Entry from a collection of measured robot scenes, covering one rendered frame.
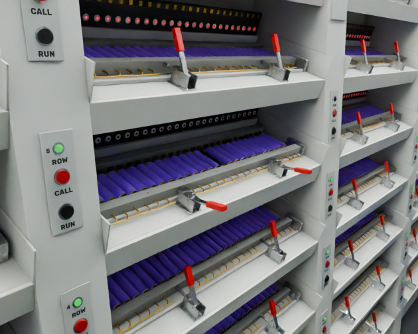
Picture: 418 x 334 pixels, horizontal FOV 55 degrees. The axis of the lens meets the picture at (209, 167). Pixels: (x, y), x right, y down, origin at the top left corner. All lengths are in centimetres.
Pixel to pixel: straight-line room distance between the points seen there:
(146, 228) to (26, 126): 24
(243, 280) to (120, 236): 35
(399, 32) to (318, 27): 70
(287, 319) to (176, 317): 42
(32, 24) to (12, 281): 29
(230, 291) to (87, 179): 42
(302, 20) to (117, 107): 59
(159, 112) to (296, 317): 71
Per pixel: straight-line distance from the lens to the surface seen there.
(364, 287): 164
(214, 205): 63
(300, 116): 101
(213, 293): 81
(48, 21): 49
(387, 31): 167
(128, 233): 60
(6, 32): 47
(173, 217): 65
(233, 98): 70
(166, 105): 59
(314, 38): 99
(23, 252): 52
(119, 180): 68
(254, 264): 91
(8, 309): 53
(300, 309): 114
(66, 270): 54
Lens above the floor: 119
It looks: 14 degrees down
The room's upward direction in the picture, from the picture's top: 2 degrees counter-clockwise
